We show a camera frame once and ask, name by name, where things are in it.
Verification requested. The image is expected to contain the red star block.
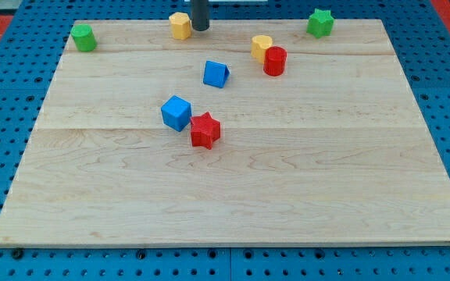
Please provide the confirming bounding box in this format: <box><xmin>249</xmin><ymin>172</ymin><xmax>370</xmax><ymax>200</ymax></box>
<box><xmin>191</xmin><ymin>112</ymin><xmax>221</xmax><ymax>150</ymax></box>

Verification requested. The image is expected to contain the blue cube block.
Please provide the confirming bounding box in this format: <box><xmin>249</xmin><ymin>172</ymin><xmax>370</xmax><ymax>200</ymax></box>
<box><xmin>161</xmin><ymin>95</ymin><xmax>191</xmax><ymax>132</ymax></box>

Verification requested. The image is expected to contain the blue triangle block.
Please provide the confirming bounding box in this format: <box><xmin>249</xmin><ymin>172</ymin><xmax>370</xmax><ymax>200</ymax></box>
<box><xmin>202</xmin><ymin>61</ymin><xmax>230</xmax><ymax>88</ymax></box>

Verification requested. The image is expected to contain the red cylinder block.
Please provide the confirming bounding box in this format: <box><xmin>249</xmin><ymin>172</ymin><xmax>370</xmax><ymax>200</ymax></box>
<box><xmin>263</xmin><ymin>46</ymin><xmax>287</xmax><ymax>76</ymax></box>

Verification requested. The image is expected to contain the light wooden board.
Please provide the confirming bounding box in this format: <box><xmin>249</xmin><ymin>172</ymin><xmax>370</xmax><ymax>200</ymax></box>
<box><xmin>0</xmin><ymin>20</ymin><xmax>450</xmax><ymax>248</ymax></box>

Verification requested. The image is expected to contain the yellow hexagon block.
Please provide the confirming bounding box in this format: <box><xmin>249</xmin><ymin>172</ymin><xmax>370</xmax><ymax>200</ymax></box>
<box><xmin>169</xmin><ymin>12</ymin><xmax>191</xmax><ymax>40</ymax></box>

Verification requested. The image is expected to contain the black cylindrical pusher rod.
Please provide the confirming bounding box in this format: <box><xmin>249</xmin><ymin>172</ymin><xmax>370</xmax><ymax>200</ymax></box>
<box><xmin>191</xmin><ymin>0</ymin><xmax>209</xmax><ymax>31</ymax></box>

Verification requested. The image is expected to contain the green star block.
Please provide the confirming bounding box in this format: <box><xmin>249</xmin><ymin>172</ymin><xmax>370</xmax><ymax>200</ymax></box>
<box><xmin>306</xmin><ymin>9</ymin><xmax>334</xmax><ymax>38</ymax></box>

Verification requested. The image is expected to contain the green cylinder block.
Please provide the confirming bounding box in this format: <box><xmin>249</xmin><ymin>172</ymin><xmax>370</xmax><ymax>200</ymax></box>
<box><xmin>70</xmin><ymin>24</ymin><xmax>97</xmax><ymax>52</ymax></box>

